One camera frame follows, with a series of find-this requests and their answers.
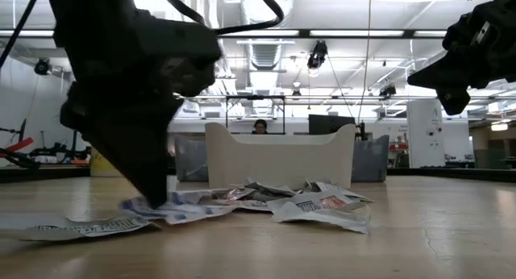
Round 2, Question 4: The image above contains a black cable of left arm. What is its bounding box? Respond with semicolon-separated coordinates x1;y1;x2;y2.
152;0;285;36
0;0;44;69

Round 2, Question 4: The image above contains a silver ceiling duct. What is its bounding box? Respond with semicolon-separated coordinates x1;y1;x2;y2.
241;0;296;117

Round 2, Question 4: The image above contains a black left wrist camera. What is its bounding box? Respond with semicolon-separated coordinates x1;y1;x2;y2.
136;17;223;98

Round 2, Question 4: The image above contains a black overhead camera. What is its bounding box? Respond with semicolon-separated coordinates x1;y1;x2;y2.
306;40;329;70

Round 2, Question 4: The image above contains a black monitor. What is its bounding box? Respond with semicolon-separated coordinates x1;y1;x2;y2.
308;114;358;135

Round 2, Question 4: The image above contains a red black clamp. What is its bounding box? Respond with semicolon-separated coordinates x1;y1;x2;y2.
0;136;42;170

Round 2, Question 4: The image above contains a white printed packet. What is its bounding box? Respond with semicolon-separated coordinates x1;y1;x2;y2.
119;189;235;226
0;212;161;242
305;180;375;204

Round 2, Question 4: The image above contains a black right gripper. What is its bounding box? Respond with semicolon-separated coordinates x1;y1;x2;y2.
406;0;516;116

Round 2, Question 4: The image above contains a thin hanging cord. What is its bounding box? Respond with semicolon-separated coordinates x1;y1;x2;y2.
356;0;372;125

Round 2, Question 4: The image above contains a white packet with red block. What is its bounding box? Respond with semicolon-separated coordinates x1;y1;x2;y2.
267;189;372;235
211;185;259;202

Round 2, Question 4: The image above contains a white square column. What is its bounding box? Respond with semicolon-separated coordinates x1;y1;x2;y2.
406;99;447;169

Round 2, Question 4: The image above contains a person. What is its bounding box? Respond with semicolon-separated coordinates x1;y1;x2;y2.
251;119;269;135

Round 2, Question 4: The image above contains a white plastic bin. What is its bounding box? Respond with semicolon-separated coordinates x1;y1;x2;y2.
204;122;356;189

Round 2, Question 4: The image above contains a yellow white Lysol wipes canister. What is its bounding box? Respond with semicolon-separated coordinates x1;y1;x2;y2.
89;146;122;178

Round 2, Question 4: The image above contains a black tripod stand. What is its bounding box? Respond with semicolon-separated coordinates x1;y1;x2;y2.
56;129;92;163

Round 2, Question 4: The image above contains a black frame of far station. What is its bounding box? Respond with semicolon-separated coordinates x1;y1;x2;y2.
224;94;287;135

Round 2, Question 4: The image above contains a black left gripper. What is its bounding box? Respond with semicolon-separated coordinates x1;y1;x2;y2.
52;11;190;210

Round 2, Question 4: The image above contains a large translucent grey bin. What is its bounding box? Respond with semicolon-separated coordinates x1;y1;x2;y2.
173;133;390;183

